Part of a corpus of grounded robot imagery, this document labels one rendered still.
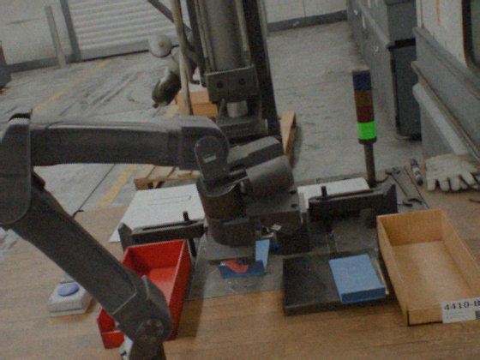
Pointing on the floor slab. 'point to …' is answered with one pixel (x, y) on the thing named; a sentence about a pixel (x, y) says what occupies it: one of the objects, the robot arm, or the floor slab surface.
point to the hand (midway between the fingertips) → (240, 267)
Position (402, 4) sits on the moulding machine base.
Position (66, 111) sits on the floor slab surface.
